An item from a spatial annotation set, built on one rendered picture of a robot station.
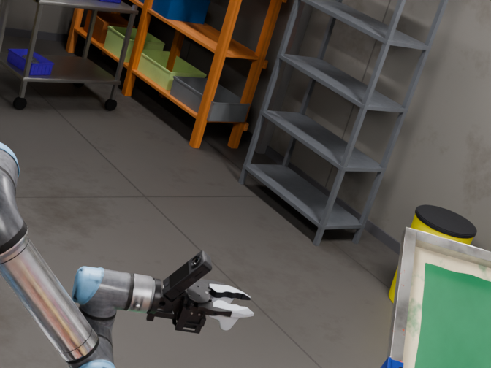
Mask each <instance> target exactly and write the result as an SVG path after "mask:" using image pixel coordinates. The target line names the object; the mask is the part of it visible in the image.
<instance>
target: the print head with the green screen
mask: <svg viewBox="0 0 491 368"><path fill-rule="evenodd" d="M381 368H491V252H489V251H486V250H482V249H479V248H475V247H472V246H470V245H465V244H462V243H459V242H455V241H452V240H450V239H445V238H443V237H438V236H436V235H432V234H428V233H425V232H423V231H418V230H416V229H411V228H409V227H405V229H404V231H403V233H402V237H401V243H400V255H399V261H398V268H397V279H396V285H395V297H394V303H393V309H392V321H391V327H390V333H389V344H388V351H387V359H386V361H385V362H384V363H383V364H382V366H381Z"/></svg>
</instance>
